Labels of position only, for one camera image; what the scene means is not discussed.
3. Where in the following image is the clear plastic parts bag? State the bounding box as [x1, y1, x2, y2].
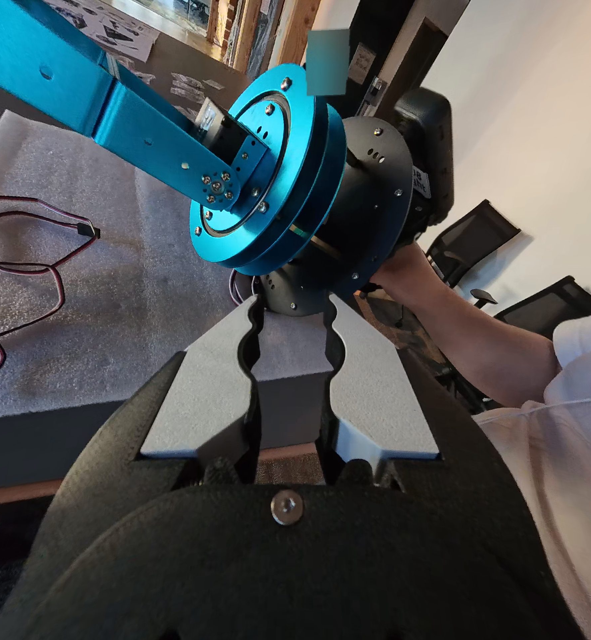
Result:
[169, 71, 227, 99]
[114, 55, 156, 87]

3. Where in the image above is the dark door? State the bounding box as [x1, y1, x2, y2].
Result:
[346, 0, 472, 117]

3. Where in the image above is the grey foam mat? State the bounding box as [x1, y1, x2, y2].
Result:
[0, 110, 337, 422]

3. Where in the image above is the black mesh office chair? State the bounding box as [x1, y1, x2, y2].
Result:
[470, 275, 591, 342]
[425, 199, 522, 289]

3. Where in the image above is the dark grey desk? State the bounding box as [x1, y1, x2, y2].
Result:
[0, 30, 337, 507]

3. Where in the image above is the person's right hand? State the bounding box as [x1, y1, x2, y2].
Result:
[376, 242, 434, 306]

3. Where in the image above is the printed instruction sheet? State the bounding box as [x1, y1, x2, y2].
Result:
[44, 0, 162, 64]

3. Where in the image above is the wooden window frame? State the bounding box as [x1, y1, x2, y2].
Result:
[204, 0, 322, 72]

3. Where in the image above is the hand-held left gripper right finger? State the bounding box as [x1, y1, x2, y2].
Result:
[321, 294, 445, 486]

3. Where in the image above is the blue black toy robot arm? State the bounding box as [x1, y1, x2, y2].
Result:
[0, 0, 417, 317]

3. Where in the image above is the red black white servo cable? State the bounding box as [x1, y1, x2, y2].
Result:
[0, 196, 101, 391]

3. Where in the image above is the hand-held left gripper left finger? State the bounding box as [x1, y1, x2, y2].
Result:
[138, 294, 265, 485]

